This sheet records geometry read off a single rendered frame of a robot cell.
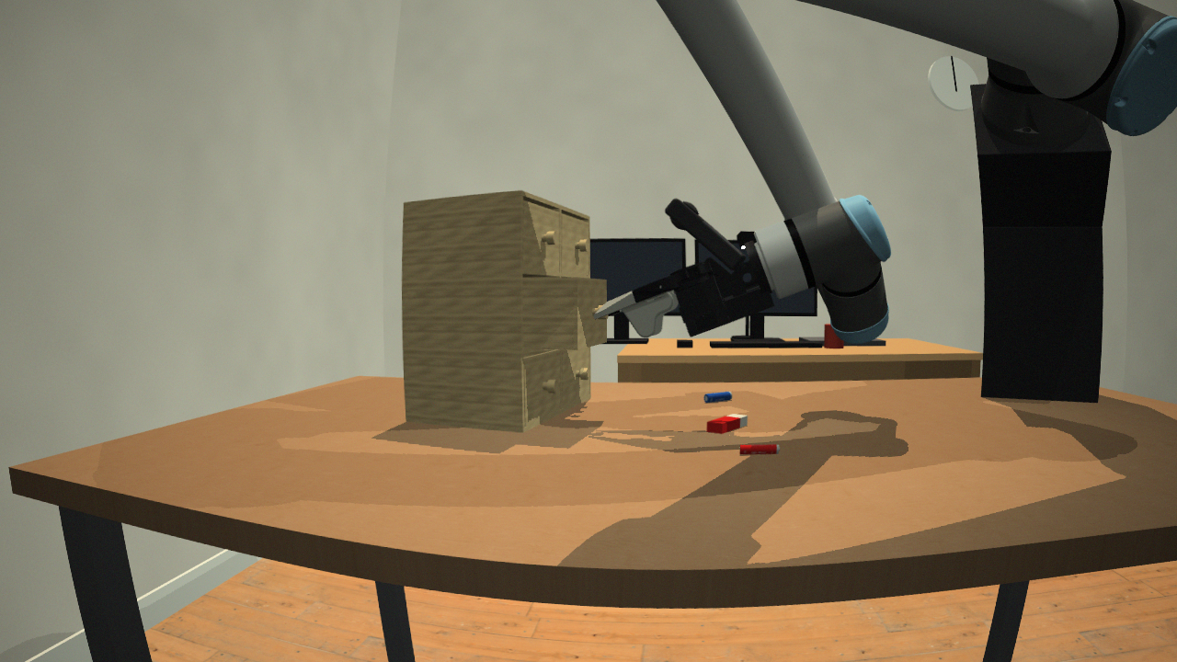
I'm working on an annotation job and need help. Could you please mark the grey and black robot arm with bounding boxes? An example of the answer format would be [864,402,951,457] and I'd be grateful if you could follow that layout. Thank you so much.
[657,0,1177,344]

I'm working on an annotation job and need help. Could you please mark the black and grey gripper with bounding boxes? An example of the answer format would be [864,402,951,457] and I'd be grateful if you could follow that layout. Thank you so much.
[593,240,774,337]

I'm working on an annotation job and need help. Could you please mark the brown wooden chest of drawers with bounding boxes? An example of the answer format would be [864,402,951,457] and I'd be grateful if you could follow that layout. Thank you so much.
[403,190,591,433]

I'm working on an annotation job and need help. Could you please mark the red and white eraser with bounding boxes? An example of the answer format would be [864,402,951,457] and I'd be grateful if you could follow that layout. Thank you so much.
[707,413,749,433]

